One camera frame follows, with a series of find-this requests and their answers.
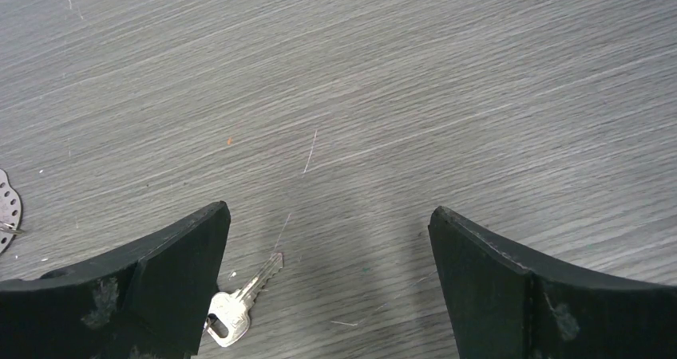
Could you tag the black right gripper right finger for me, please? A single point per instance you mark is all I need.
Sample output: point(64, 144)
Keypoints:
point(506, 300)

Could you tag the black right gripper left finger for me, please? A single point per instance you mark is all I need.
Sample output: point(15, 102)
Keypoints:
point(146, 299)

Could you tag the silver key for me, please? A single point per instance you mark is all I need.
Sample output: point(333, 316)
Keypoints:
point(228, 314)

